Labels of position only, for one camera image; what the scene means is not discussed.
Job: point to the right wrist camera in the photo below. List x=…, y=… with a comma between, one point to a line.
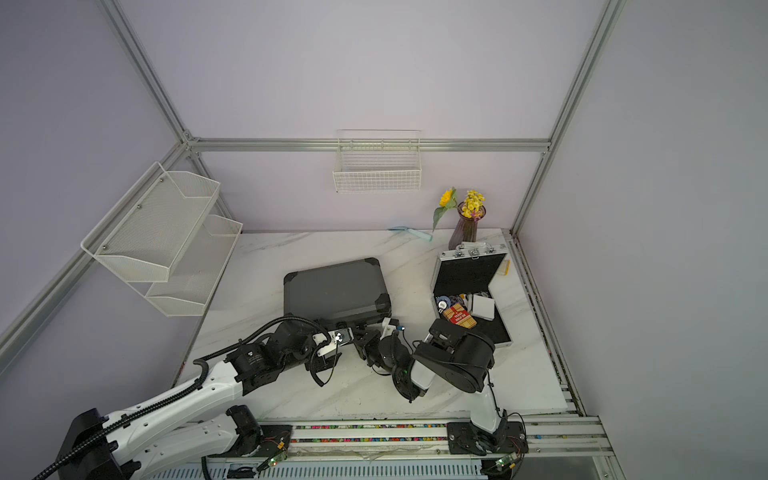
x=389, y=327

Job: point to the blue dealer chip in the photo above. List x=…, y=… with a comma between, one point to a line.
x=443, y=302

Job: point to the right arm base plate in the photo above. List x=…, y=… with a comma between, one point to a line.
x=466, y=438

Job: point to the purple glass vase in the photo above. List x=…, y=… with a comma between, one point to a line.
x=465, y=231

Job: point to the white wire wall basket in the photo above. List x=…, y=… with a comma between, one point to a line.
x=377, y=161

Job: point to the yellow sunflower with leaf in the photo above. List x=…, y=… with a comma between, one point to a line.
x=447, y=202

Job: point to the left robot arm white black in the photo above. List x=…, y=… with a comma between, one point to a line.
x=199, y=418

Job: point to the light blue plastic tool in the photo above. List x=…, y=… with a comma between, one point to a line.
x=414, y=232

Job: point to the yellow flower bunch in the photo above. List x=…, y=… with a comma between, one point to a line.
x=473, y=206

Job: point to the red playing card box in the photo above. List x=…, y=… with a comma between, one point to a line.
x=458, y=315

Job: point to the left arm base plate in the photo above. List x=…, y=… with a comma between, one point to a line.
x=268, y=441

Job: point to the white mesh two-tier shelf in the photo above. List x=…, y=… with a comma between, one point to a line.
x=164, y=240

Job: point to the dark grey poker case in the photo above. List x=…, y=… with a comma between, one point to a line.
x=337, y=296

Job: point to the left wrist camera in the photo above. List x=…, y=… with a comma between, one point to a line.
x=326, y=347

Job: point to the white card deck box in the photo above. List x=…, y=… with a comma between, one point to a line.
x=482, y=307

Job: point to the aluminium frame rail structure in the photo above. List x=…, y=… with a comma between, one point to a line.
x=17, y=338

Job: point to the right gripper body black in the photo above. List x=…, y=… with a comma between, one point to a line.
x=371, y=349

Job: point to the silver aluminium poker case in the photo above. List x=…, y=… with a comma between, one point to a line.
x=470, y=269

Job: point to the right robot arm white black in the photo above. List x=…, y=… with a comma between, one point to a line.
x=461, y=357

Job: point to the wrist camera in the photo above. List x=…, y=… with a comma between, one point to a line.
x=326, y=347
x=389, y=327

